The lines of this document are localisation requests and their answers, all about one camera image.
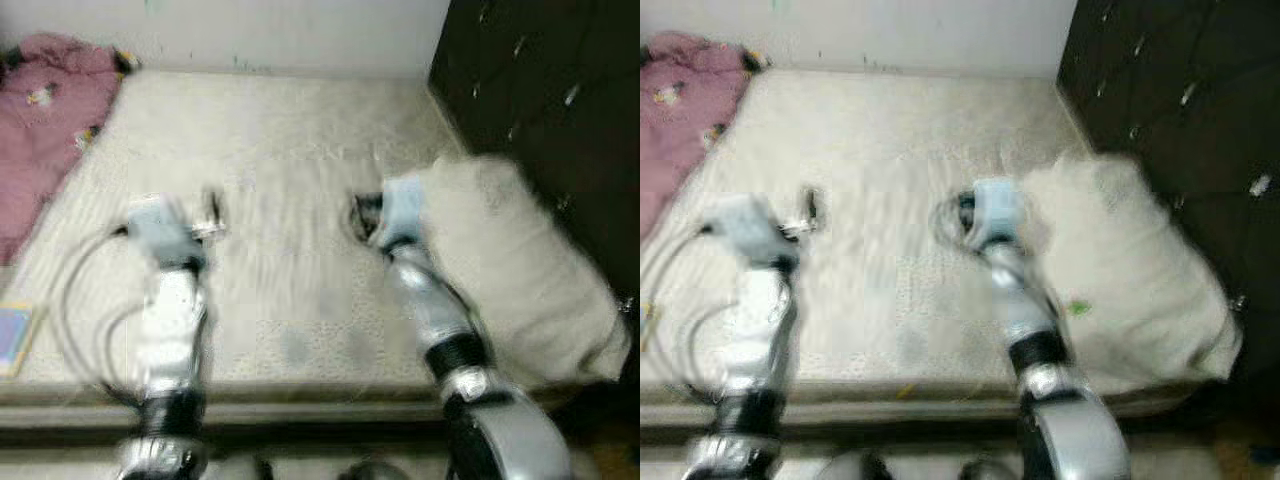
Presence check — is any beige pillow with green mark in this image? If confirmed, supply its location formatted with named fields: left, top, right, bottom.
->
left=1015, top=153, right=1243, bottom=396
left=415, top=155, right=631, bottom=389

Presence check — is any white quilted mattress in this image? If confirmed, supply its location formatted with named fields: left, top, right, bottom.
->
left=640, top=68, right=1221, bottom=401
left=0, top=68, right=601, bottom=401

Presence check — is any pink cartoon print blanket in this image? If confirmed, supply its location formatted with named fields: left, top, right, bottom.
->
left=0, top=32, right=126, bottom=266
left=640, top=30, right=766, bottom=241

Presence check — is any grey bed base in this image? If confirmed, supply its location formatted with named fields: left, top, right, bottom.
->
left=0, top=398, right=601, bottom=433
left=640, top=398, right=1201, bottom=433

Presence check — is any dark tufted headboard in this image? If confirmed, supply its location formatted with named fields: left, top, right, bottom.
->
left=1057, top=0, right=1280, bottom=391
left=428, top=0, right=641, bottom=301

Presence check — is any grey robot right leg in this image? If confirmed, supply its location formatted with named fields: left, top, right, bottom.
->
left=340, top=458, right=401, bottom=480

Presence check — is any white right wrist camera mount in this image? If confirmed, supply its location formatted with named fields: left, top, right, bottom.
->
left=968, top=178, right=1026, bottom=251
left=375, top=175, right=429, bottom=251

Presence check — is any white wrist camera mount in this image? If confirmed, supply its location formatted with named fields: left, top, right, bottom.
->
left=125, top=195, right=206, bottom=269
left=375, top=175, right=429, bottom=251
left=968, top=178, right=1026, bottom=251
left=700, top=195, right=791, bottom=271

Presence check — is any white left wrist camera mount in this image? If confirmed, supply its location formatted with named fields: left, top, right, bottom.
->
left=700, top=195, right=791, bottom=271
left=125, top=195, right=206, bottom=269

